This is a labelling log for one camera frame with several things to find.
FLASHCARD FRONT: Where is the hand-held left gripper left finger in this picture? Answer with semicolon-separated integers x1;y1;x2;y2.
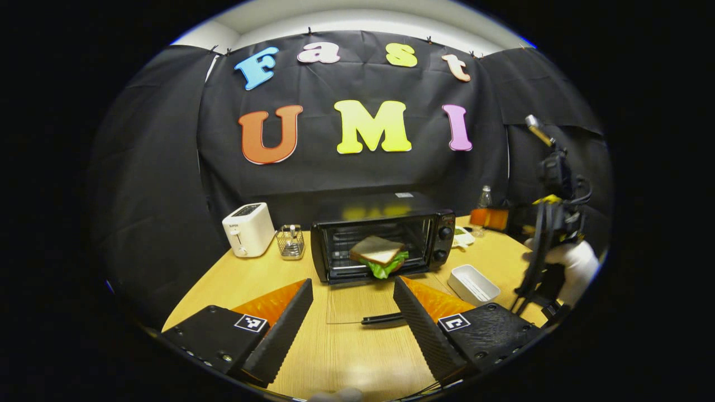
159;278;314;387

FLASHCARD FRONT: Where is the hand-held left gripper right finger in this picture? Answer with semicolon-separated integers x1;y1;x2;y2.
394;276;542;386

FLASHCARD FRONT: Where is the black electric oven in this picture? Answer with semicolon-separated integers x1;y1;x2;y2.
310;193;456;327

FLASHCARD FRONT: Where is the sandwich with lettuce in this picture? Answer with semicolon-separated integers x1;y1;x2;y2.
349;235;409;280

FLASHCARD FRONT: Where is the clear plastic water bottle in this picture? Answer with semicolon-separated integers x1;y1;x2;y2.
475;185;493;224

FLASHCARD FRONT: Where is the white rectangular container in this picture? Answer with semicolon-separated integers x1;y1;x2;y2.
447;264;501;307

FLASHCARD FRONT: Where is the white toaster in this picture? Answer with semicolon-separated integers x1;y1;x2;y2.
222;202;276;259

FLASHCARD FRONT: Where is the black backdrop cloth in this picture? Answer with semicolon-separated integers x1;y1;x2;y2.
89;31;615;327

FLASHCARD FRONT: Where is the wire basket with glass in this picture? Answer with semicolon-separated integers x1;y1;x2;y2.
276;224;306;261

